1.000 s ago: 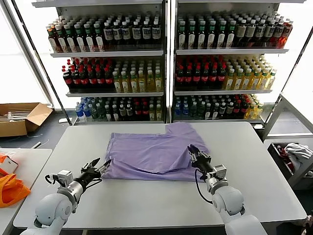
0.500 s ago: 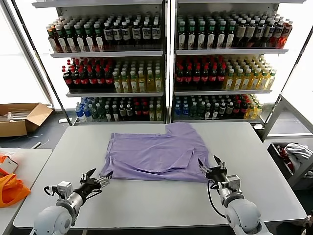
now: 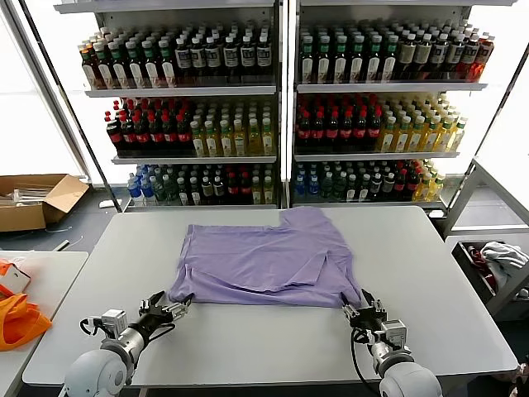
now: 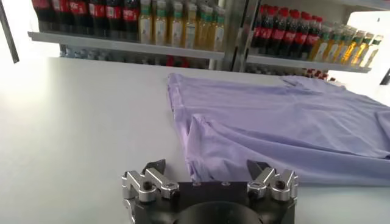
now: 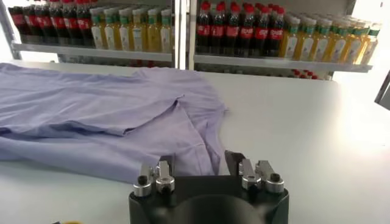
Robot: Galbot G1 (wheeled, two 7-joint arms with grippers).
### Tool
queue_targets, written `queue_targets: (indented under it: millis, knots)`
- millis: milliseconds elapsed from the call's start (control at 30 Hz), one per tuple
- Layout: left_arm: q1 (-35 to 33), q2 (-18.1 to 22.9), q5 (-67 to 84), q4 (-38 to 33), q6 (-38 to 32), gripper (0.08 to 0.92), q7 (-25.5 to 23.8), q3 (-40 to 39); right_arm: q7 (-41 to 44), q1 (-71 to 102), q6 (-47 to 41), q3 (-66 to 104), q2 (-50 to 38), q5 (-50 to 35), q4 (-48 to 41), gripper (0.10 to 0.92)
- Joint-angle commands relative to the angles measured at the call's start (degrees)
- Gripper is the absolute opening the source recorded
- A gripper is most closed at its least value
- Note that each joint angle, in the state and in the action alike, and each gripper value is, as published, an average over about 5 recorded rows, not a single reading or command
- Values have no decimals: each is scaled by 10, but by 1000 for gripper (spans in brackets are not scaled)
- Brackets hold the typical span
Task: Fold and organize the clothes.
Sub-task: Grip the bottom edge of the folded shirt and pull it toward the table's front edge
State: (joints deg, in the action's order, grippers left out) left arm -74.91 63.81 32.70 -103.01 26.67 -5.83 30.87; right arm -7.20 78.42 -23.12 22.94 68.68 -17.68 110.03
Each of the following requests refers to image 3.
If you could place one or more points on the slanted grey metal post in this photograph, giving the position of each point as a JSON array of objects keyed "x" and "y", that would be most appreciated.
[{"x": 107, "y": 191}]

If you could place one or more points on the tea bottle green white label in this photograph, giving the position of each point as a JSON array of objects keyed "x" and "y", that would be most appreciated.
[
  {"x": 323, "y": 62},
  {"x": 351, "y": 189},
  {"x": 120, "y": 74},
  {"x": 152, "y": 73},
  {"x": 136, "y": 73},
  {"x": 357, "y": 62},
  {"x": 88, "y": 72},
  {"x": 374, "y": 62},
  {"x": 340, "y": 62},
  {"x": 168, "y": 73},
  {"x": 363, "y": 189},
  {"x": 307, "y": 62},
  {"x": 389, "y": 62},
  {"x": 104, "y": 74}
]

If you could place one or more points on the open brown cardboard box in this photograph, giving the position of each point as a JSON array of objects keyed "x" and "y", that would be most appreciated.
[{"x": 25, "y": 217}]

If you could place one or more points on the small orange white carton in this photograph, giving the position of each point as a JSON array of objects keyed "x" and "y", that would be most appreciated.
[{"x": 14, "y": 278}]

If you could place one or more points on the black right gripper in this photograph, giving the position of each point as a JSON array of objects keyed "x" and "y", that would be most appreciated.
[{"x": 370, "y": 320}]

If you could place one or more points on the orange fabric bag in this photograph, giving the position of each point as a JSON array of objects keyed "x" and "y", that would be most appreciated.
[{"x": 20, "y": 322}]

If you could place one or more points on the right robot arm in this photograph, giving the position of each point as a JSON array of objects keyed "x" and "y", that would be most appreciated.
[{"x": 407, "y": 382}]

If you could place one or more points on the white strips bundle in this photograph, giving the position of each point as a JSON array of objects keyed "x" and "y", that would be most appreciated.
[{"x": 29, "y": 194}]

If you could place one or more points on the cola bottle red cap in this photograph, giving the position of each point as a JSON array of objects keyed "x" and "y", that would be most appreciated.
[
  {"x": 332, "y": 132},
  {"x": 374, "y": 132},
  {"x": 126, "y": 136},
  {"x": 168, "y": 136},
  {"x": 155, "y": 136},
  {"x": 140, "y": 136},
  {"x": 360, "y": 132},
  {"x": 112, "y": 136},
  {"x": 346, "y": 132},
  {"x": 412, "y": 185},
  {"x": 318, "y": 132},
  {"x": 233, "y": 190},
  {"x": 183, "y": 136},
  {"x": 400, "y": 186},
  {"x": 246, "y": 190},
  {"x": 303, "y": 132}
]

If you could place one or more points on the dark drink bottle white label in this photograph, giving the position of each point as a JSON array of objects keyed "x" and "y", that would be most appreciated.
[
  {"x": 219, "y": 190},
  {"x": 247, "y": 55},
  {"x": 198, "y": 58},
  {"x": 207, "y": 191},
  {"x": 212, "y": 57},
  {"x": 263, "y": 55},
  {"x": 194, "y": 192},
  {"x": 182, "y": 192},
  {"x": 183, "y": 58},
  {"x": 376, "y": 188},
  {"x": 388, "y": 187},
  {"x": 230, "y": 55},
  {"x": 454, "y": 54},
  {"x": 439, "y": 55}
]

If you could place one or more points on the grey metal shelving unit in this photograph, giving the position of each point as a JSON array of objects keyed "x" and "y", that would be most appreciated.
[
  {"x": 182, "y": 91},
  {"x": 388, "y": 87}
]

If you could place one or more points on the small white floor object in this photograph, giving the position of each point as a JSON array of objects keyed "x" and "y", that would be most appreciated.
[{"x": 435, "y": 213}]

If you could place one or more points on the dark bottle beige label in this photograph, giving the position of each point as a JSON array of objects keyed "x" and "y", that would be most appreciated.
[
  {"x": 407, "y": 55},
  {"x": 422, "y": 55}
]

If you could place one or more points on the blue label water bottle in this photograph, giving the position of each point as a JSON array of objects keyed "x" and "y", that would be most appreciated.
[
  {"x": 134, "y": 190},
  {"x": 313, "y": 189},
  {"x": 300, "y": 189},
  {"x": 147, "y": 191}
]

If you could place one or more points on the green label water bottle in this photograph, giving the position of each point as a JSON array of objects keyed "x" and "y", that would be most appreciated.
[
  {"x": 327, "y": 188},
  {"x": 340, "y": 188},
  {"x": 170, "y": 191},
  {"x": 159, "y": 191}
]

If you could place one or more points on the white crumpled garment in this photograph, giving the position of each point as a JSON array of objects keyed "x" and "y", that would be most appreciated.
[{"x": 504, "y": 258}]

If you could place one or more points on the grey metal frame table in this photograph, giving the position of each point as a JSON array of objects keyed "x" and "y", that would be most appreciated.
[{"x": 463, "y": 194}]

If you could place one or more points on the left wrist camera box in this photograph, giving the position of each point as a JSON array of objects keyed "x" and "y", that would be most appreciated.
[{"x": 112, "y": 319}]

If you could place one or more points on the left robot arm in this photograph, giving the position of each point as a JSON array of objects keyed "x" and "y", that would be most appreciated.
[{"x": 95, "y": 372}]

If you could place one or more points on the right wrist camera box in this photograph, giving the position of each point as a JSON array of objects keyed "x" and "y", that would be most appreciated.
[{"x": 394, "y": 331}]

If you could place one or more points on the dark grey storage bin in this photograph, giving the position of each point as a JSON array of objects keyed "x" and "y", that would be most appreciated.
[{"x": 471, "y": 269}]

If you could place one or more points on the red patterned garment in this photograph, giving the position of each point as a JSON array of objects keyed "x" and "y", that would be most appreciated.
[{"x": 489, "y": 281}]

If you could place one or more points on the yellow juice bottle green label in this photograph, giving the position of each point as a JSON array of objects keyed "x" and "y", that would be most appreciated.
[
  {"x": 445, "y": 138},
  {"x": 268, "y": 192},
  {"x": 424, "y": 189},
  {"x": 240, "y": 142},
  {"x": 198, "y": 142},
  {"x": 388, "y": 138},
  {"x": 268, "y": 142},
  {"x": 416, "y": 138},
  {"x": 403, "y": 138},
  {"x": 458, "y": 138},
  {"x": 226, "y": 142},
  {"x": 257, "y": 192},
  {"x": 431, "y": 138},
  {"x": 437, "y": 189},
  {"x": 254, "y": 142},
  {"x": 212, "y": 142}
]

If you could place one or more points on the purple printed t-shirt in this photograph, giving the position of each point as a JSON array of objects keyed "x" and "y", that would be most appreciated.
[{"x": 256, "y": 256}]

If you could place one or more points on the short white floor strip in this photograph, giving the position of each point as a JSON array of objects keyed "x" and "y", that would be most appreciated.
[{"x": 63, "y": 245}]

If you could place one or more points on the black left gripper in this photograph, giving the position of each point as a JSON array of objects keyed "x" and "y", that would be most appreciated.
[{"x": 155, "y": 320}]

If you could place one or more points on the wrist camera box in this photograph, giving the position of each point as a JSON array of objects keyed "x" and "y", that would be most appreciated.
[
  {"x": 394, "y": 331},
  {"x": 112, "y": 319}
]

